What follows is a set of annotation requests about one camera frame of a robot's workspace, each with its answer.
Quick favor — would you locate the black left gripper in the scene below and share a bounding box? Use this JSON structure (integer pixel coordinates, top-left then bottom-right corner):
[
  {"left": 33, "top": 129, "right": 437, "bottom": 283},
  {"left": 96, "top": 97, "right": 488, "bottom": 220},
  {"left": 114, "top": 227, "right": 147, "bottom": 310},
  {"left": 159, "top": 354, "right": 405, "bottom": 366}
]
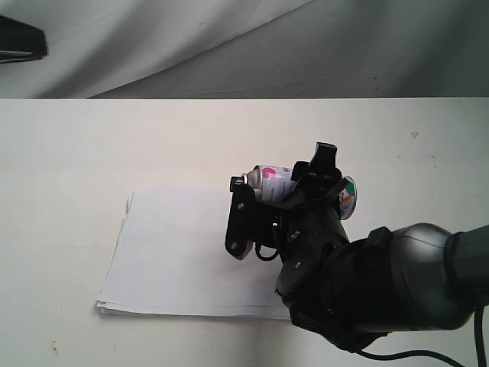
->
[{"left": 0, "top": 15, "right": 48, "bottom": 64}]

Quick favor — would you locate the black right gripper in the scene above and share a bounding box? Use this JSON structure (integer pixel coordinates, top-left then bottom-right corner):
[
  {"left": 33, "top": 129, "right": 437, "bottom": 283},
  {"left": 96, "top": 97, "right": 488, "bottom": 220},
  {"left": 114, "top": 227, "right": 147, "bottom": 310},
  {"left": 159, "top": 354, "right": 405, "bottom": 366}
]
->
[{"left": 251, "top": 142, "right": 348, "bottom": 261}]

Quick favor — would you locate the spray paint can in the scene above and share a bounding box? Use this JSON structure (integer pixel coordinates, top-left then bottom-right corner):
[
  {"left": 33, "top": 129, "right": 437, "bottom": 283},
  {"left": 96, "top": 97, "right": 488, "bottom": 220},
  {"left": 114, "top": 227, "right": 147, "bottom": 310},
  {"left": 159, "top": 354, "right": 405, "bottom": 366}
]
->
[{"left": 230, "top": 165, "right": 358, "bottom": 220}]

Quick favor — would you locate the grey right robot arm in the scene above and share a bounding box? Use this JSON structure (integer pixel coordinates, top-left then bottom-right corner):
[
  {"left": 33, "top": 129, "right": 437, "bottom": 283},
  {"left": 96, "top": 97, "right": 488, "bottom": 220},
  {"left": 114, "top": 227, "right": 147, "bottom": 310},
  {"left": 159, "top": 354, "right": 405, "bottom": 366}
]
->
[{"left": 247, "top": 143, "right": 488, "bottom": 354}]

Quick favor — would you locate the grey backdrop cloth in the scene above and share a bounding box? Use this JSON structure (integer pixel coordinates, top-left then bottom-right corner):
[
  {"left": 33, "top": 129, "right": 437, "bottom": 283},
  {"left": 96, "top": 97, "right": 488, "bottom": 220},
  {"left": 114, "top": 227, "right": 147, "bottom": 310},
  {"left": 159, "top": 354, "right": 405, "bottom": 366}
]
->
[{"left": 1, "top": 1, "right": 488, "bottom": 99}]

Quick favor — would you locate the white paper stack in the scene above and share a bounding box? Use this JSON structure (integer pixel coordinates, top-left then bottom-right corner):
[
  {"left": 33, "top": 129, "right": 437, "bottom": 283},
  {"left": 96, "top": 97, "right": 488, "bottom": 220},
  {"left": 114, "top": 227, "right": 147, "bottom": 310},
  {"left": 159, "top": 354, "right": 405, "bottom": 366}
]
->
[{"left": 96, "top": 188, "right": 289, "bottom": 320}]

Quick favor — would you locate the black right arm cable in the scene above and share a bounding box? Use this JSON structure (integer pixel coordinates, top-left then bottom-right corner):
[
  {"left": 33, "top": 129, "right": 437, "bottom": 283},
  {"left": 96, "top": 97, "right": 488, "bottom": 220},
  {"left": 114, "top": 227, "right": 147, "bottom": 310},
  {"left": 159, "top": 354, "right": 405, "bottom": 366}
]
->
[{"left": 254, "top": 221, "right": 489, "bottom": 367}]

